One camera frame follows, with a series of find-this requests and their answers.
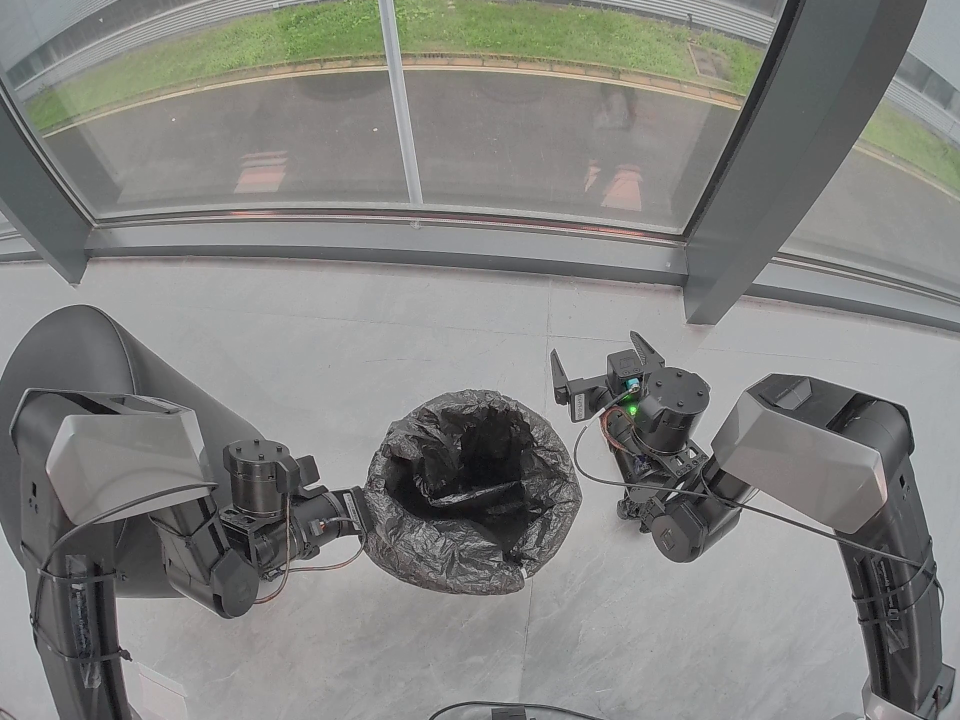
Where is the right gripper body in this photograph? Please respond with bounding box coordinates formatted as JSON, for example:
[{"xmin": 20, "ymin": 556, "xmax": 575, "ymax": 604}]
[{"xmin": 606, "ymin": 351, "xmax": 648, "ymax": 405}]

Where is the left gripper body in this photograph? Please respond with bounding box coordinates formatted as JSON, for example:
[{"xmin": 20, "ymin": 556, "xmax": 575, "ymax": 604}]
[{"xmin": 292, "ymin": 484, "xmax": 371, "ymax": 555}]

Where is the black plastic bag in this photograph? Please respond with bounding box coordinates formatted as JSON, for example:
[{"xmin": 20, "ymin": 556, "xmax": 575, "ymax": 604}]
[{"xmin": 362, "ymin": 389, "xmax": 585, "ymax": 597}]

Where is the window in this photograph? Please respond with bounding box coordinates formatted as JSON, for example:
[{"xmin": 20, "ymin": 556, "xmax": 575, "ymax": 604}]
[{"xmin": 0, "ymin": 0, "xmax": 960, "ymax": 328}]

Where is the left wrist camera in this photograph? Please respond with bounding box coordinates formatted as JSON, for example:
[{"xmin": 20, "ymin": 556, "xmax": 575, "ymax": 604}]
[{"xmin": 281, "ymin": 453, "xmax": 325, "ymax": 495}]

